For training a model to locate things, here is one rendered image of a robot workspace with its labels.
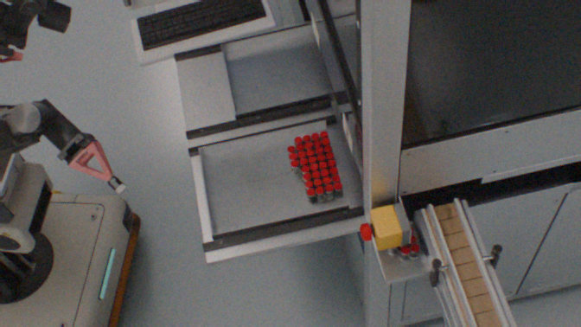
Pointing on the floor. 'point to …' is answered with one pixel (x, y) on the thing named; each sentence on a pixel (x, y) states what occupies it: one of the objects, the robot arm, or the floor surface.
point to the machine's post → (381, 127)
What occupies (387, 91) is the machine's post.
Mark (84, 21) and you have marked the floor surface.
